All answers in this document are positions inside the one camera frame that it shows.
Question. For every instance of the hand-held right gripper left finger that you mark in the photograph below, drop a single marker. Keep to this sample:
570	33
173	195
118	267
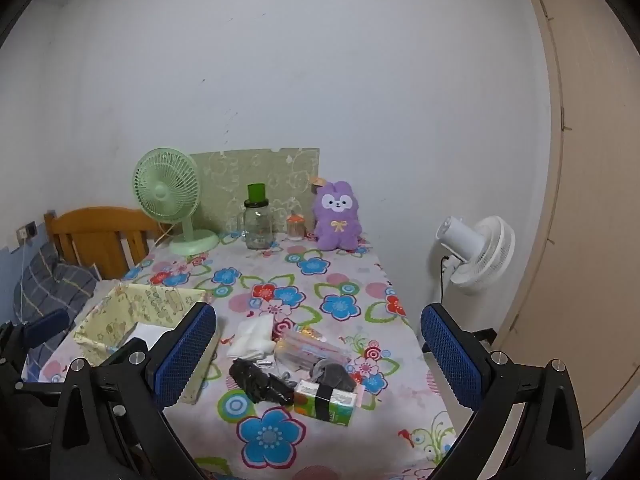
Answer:
185	355

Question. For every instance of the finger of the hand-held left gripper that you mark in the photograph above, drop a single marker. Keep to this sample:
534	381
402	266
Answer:
47	327

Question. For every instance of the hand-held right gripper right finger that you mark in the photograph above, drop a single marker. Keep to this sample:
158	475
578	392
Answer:
450	355

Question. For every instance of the yellow fabric storage box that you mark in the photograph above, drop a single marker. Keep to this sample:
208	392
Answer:
145	305

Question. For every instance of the black plastic bag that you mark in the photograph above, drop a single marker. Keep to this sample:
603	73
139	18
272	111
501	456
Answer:
255	380

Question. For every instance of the grey knit cloth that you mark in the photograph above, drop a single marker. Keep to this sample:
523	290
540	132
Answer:
332	372

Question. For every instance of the green tissue pack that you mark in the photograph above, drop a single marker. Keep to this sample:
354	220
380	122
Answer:
340	405

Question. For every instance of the blue plaid pillow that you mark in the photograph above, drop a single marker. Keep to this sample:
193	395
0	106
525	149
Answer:
65	285

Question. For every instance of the white cloth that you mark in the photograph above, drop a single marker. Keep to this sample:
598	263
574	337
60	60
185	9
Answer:
250	340

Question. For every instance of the white fan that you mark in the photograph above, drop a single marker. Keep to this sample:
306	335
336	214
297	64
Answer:
487	255

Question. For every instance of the wooden bed headboard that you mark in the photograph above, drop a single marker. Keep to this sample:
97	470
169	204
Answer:
100	225

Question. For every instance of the clear plastic pouch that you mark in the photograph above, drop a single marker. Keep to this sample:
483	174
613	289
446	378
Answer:
305	352

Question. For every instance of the floral tablecloth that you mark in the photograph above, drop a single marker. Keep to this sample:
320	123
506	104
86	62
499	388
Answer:
310	280

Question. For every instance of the glass jar with green lid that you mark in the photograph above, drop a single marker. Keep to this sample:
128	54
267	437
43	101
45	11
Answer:
257	225

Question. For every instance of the green desk fan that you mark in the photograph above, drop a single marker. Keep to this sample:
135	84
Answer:
165	190

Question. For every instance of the small jar with orange lid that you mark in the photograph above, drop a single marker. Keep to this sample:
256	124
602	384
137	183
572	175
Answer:
295	227

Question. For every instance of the purple plush toy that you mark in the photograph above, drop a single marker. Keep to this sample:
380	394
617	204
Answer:
337	225

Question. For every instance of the green patterned board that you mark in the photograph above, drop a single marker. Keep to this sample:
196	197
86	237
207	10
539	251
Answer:
280	170

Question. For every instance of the tan wooden clip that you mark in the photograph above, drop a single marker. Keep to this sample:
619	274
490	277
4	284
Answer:
317	181

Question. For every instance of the beige door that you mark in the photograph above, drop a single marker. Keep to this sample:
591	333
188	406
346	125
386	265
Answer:
590	160

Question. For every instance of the wall socket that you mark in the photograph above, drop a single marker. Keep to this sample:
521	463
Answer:
27	231

